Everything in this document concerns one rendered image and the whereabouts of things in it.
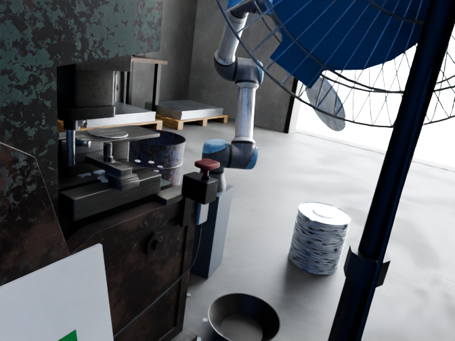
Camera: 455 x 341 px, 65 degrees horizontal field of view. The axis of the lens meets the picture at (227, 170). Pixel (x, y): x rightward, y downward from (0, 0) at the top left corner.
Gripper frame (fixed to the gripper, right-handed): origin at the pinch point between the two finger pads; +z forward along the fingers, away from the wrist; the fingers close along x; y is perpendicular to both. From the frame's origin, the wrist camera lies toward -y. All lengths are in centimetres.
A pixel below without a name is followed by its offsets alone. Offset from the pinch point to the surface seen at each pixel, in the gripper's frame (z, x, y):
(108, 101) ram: -49, 68, -13
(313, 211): 75, 28, 18
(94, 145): -42, 80, -15
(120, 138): -37, 73, -8
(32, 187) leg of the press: -53, 90, -46
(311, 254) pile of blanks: 85, 46, 6
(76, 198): -42, 89, -36
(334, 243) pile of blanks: 86, 33, 1
